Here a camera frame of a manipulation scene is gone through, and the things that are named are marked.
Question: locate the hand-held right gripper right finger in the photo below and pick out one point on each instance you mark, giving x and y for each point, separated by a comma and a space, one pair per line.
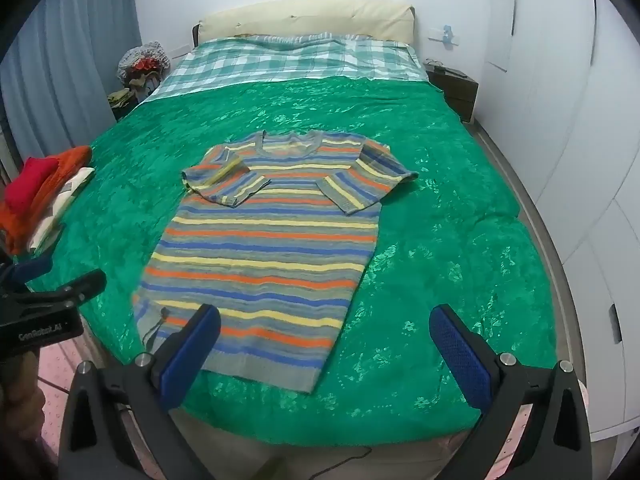
460, 360

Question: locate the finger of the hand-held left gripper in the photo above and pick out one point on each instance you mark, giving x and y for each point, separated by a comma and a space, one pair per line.
85, 285

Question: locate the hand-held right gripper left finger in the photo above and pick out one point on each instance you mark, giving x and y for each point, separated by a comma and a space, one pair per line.
192, 355

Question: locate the striped knit sweater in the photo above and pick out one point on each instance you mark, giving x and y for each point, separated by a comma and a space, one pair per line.
270, 260

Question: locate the pink patterned cloth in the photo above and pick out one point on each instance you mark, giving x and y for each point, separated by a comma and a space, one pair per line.
57, 365

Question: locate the dark blue folded garment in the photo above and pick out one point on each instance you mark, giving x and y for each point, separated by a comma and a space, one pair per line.
32, 267

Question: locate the white folded garment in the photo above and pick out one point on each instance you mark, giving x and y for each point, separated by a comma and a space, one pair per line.
65, 195

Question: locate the red folded garment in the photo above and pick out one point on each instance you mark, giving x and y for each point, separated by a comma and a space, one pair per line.
27, 185

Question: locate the orange folded garment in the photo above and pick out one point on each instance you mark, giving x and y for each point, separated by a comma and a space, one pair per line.
72, 157

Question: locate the green floral blanket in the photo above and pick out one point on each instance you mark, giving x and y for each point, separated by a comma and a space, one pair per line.
450, 210

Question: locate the pile of mixed laundry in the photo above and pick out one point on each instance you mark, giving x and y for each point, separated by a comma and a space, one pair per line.
142, 67

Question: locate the blue-grey curtain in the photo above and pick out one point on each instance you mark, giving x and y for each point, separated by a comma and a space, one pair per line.
75, 60

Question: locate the white wardrobe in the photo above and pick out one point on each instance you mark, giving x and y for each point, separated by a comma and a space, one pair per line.
575, 135

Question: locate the green plaid bedsheet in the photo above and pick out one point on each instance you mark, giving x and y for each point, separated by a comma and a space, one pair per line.
225, 67

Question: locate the dark wooden nightstand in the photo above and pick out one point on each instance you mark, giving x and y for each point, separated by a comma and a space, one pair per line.
457, 92

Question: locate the cream padded headboard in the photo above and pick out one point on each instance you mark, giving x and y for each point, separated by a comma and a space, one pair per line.
300, 17

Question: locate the grey bed frame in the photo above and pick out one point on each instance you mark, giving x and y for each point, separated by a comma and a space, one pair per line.
545, 260

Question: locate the wall socket with blue plug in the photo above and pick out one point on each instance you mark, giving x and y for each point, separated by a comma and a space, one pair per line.
446, 35

